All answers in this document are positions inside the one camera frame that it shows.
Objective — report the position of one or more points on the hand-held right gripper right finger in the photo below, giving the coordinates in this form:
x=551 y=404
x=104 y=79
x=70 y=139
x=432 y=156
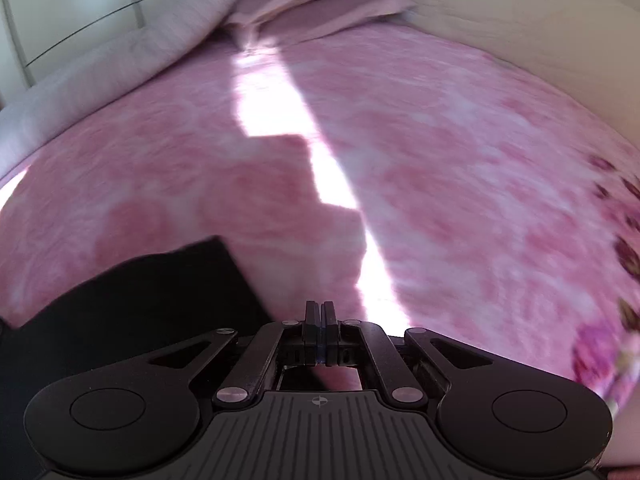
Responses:
x=329 y=320

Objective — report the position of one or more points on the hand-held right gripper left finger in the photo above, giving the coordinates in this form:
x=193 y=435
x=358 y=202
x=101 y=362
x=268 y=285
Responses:
x=311 y=320

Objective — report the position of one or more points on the black garment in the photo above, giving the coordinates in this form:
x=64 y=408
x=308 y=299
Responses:
x=150 y=290

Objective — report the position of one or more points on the pink rose blanket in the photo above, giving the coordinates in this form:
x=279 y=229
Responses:
x=450 y=185

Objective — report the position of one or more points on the purple floral cloth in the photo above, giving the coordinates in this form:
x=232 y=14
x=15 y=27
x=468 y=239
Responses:
x=627 y=255

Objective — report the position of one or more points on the white striped quilt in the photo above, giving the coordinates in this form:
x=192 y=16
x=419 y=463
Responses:
x=100 y=70

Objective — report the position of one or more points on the beige padded headboard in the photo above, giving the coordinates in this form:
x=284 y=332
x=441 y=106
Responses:
x=525 y=10

